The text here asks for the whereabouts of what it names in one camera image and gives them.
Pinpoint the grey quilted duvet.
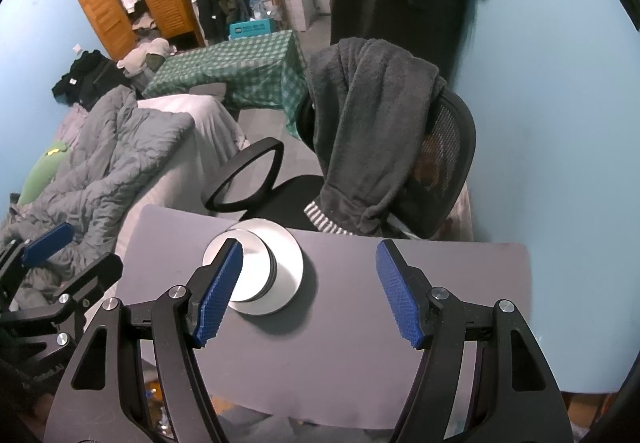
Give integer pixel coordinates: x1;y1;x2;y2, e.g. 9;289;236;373
0;85;197;295

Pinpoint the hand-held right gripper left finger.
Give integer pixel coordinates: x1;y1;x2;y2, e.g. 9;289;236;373
42;238;244;443

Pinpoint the teal plastic crate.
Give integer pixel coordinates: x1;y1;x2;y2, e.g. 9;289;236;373
228;18;277;40

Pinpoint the pile of light clothes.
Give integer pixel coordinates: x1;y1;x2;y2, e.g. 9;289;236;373
116;38;172;77

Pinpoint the black office chair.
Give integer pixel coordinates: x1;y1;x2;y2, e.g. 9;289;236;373
201;87;477;242

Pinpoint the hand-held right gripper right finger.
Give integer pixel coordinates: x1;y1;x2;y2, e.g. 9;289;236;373
375;239;573;443

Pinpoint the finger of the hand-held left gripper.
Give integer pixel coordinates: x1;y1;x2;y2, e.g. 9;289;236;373
0;221;76;284
30;251;125;324

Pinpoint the white plate dark rim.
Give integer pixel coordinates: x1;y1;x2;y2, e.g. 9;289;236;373
232;305;296;318
235;308;293;320
225;219;305;317

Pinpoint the green pillow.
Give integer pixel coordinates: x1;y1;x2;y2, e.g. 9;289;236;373
16;140;72;207

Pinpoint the pile of black clothes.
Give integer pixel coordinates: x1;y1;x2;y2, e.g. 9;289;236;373
51;49;134;107

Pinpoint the green checkered tablecloth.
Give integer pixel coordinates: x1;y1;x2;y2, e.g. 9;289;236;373
142;29;309;134

